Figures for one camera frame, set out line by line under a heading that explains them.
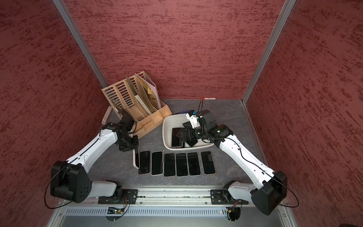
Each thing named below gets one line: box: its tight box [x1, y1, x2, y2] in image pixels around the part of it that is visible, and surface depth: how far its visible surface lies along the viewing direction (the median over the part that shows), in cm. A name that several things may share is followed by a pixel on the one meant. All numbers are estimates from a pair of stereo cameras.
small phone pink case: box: [200, 150, 217, 175], surface depth 86 cm
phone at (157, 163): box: [150, 150, 164, 176], surface depth 87 cm
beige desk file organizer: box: [101, 70, 173, 140], surface depth 101 cm
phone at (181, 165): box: [175, 152, 190, 178], surface depth 87 cm
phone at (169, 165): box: [163, 153, 176, 178], surface depth 88 cm
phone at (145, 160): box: [138, 150, 152, 175], surface depth 88 cm
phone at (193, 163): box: [186, 151, 202, 177], surface depth 85 cm
